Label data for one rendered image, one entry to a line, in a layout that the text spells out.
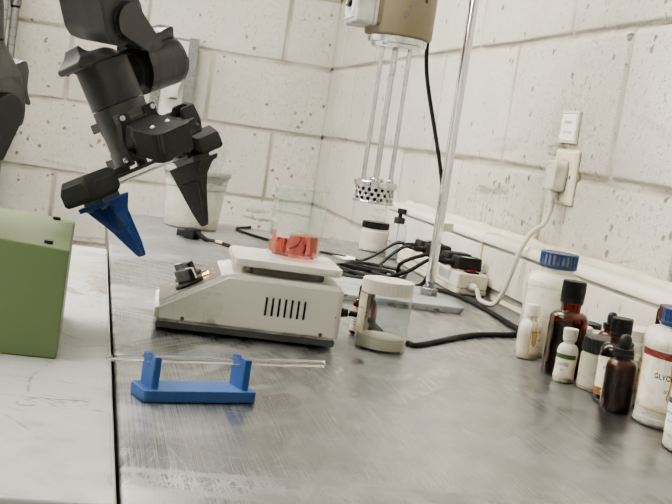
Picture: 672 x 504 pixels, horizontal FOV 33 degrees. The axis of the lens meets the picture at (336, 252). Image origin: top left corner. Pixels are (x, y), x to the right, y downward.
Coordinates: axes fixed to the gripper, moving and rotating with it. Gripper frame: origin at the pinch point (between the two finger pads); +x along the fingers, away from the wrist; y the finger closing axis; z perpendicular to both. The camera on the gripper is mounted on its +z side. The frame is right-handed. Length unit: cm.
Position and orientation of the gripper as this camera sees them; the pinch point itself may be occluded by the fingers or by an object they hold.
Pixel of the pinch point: (162, 210)
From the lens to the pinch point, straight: 123.3
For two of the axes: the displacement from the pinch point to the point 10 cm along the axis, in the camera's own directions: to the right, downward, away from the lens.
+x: 3.6, 9.2, 1.6
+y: 6.4, -3.7, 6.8
